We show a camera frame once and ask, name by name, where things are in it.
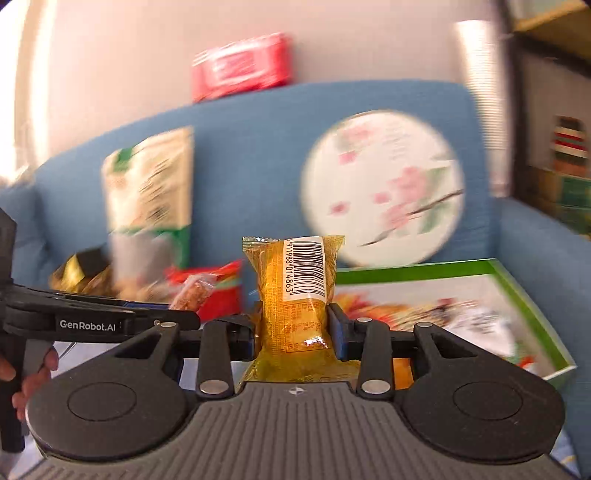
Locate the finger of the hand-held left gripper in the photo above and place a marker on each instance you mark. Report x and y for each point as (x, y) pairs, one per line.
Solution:
(175, 320)
(138, 303)

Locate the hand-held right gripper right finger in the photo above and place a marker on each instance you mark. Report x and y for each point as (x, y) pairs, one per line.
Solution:
(333, 332)

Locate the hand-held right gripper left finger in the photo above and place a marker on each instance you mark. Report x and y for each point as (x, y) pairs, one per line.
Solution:
(251, 334)

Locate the yellow snack packet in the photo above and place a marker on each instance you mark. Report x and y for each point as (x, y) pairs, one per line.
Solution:
(291, 295)

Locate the green cardboard box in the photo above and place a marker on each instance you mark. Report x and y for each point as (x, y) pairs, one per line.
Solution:
(461, 314)

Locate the person's left hand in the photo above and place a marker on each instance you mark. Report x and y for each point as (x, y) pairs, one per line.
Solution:
(39, 376)

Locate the brown nut bar packet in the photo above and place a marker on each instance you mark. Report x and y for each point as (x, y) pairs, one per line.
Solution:
(191, 293)

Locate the red snack packet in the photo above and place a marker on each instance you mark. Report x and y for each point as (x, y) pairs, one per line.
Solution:
(226, 286)

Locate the small black box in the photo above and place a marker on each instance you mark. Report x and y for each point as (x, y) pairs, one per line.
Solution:
(92, 261)

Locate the blue cushion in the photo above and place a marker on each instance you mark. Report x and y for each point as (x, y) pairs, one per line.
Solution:
(23, 230)

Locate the large beige snack pouch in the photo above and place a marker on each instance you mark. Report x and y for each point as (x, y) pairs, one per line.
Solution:
(147, 194)

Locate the round floral fan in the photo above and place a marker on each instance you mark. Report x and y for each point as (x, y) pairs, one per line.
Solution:
(383, 189)

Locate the blue sofa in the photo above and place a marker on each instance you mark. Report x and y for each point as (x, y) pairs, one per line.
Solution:
(258, 161)

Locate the red wet wipes pack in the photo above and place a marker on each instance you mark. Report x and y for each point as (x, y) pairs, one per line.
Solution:
(242, 67)

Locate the white paper cup stack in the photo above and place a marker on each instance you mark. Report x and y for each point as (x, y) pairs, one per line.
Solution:
(480, 106)

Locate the green carton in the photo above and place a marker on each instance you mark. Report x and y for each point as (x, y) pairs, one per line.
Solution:
(575, 196)

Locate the striped colourful box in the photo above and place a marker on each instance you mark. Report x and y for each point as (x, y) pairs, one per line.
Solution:
(570, 143)

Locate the dark storage shelf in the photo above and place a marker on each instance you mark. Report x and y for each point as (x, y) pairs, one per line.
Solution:
(554, 16)

